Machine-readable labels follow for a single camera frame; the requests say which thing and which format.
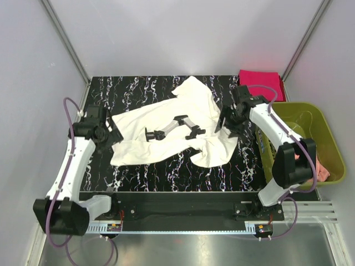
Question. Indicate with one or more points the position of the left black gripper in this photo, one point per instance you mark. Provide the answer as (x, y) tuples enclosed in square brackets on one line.
[(114, 136)]

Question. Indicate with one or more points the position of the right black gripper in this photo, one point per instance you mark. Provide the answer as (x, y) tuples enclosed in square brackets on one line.
[(237, 130)]

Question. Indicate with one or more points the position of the white t shirt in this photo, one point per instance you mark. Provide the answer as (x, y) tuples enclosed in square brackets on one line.
[(158, 131)]

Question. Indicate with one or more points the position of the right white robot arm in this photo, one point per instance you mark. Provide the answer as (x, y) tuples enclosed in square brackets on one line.
[(295, 161)]

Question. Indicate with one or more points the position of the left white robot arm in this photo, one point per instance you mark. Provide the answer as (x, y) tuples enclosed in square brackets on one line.
[(61, 211)]

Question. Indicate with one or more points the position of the folded magenta t shirt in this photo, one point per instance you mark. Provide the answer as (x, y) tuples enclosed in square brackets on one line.
[(253, 79)]

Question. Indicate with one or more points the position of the pink crumpled t shirt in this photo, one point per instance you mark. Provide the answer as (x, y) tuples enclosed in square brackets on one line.
[(321, 171)]

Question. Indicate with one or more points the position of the left aluminium frame post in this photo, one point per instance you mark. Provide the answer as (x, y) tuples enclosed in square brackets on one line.
[(53, 17)]

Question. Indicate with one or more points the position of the aluminium frame post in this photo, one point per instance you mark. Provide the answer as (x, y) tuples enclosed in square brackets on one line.
[(53, 17), (314, 23)]

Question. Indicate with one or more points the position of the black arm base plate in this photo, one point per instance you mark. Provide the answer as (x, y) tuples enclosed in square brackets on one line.
[(172, 207)]

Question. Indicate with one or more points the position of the white slotted cable duct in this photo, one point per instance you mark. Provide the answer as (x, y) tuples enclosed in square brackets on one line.
[(214, 228)]

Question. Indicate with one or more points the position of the aluminium rail profile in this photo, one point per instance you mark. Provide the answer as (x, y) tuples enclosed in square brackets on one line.
[(310, 212)]

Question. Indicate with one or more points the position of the right aluminium frame post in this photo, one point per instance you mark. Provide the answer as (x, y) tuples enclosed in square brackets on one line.
[(314, 23)]

